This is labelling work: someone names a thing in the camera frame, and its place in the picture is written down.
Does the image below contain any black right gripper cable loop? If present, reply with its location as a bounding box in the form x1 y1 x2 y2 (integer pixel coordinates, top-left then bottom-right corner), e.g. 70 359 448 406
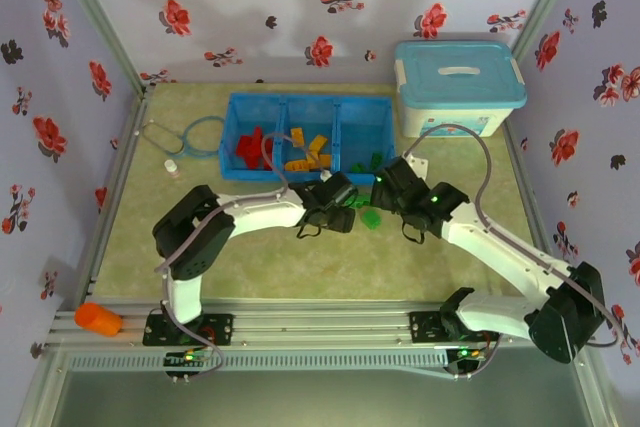
402 221 427 247

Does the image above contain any orange plastic cup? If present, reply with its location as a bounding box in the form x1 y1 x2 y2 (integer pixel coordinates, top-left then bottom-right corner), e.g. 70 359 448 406
74 302 124 337

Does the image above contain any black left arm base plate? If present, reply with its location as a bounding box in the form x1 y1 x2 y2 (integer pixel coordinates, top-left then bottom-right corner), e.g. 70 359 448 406
142 313 235 347

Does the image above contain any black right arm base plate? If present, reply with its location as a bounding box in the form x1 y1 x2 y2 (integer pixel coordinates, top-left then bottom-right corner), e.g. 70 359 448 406
408 310 451 343

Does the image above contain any grey right arm cable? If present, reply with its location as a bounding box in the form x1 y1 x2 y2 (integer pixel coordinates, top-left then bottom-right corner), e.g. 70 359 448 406
407 124 625 379

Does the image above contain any aluminium mounting rail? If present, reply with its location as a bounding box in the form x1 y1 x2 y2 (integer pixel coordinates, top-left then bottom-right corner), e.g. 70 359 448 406
49 299 596 348

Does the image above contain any blue grey stethoscope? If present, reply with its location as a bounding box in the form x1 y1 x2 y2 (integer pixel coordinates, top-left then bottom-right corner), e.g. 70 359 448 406
139 115 226 161

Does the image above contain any white storage box blue lid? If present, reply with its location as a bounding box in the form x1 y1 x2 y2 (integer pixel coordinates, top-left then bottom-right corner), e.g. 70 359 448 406
393 40 529 139

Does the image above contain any aluminium frame post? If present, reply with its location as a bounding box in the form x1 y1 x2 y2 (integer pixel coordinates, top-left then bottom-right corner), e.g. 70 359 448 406
47 0 154 96
509 0 586 63

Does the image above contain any slotted grey cable tray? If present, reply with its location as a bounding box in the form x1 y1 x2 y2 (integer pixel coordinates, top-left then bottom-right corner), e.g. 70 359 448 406
67 349 449 373

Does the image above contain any blue three-compartment bin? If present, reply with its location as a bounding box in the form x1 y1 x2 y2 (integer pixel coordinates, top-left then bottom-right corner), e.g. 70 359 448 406
219 91 399 182

